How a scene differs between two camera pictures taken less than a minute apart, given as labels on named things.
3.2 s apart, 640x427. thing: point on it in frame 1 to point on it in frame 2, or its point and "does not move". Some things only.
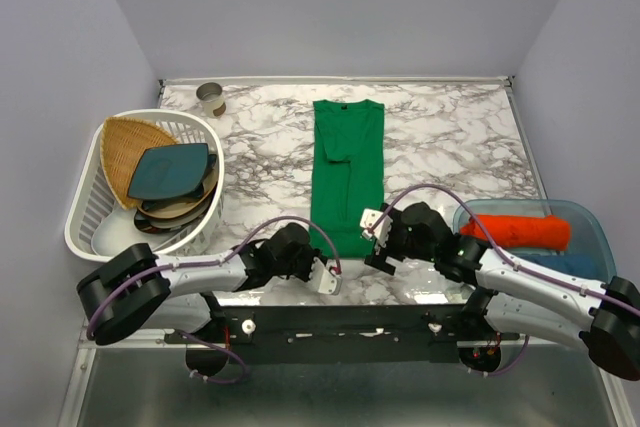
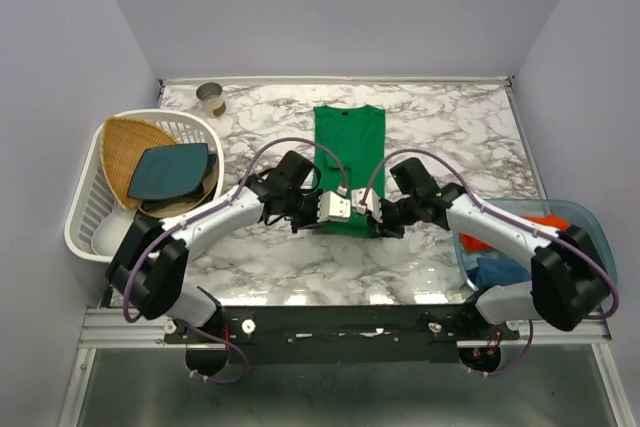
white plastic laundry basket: (92, 198) does not move
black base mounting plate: (374, 334) does not move
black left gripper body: (300, 267) to (308, 214)
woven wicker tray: (122, 143) does not move
